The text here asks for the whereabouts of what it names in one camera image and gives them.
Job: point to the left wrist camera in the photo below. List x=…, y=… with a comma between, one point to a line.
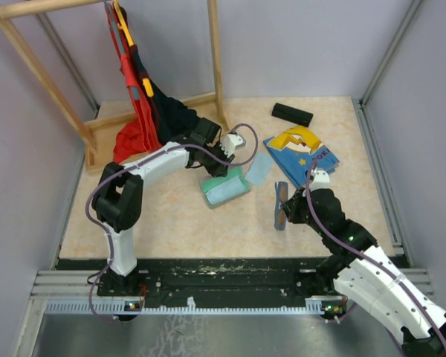
x=231, y=143

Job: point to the black hanging garment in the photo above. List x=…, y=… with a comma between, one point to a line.
x=170, y=116

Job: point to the red hanging garment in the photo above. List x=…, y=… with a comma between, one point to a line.
x=137, y=136

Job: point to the yellow clothes hanger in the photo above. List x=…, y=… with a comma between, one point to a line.
x=141, y=70

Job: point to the grey red clothes hanger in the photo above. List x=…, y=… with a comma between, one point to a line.
x=127, y=66

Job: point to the grey blue sunglasses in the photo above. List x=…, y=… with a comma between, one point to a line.
x=281, y=191

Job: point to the wooden clothes rack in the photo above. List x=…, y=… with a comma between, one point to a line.
x=96, y=134

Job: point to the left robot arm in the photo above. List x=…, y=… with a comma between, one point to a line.
x=115, y=204

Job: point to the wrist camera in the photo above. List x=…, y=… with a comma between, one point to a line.
x=231, y=143
x=318, y=179

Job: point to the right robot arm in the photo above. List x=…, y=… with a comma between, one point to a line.
x=359, y=269

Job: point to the black glasses case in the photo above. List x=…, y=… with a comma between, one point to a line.
x=292, y=115

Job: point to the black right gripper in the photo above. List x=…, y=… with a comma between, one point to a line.
x=293, y=204

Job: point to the blue yellow folded cloth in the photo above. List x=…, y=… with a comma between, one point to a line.
x=293, y=151

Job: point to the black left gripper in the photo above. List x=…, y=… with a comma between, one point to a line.
x=221, y=170

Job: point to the light blue flat lens cloth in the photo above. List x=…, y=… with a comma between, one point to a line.
x=259, y=169

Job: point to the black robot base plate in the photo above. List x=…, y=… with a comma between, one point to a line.
x=234, y=283

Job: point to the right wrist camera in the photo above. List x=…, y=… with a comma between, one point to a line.
x=318, y=179

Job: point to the grey glasses case green lining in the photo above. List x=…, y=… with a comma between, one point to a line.
x=234, y=175

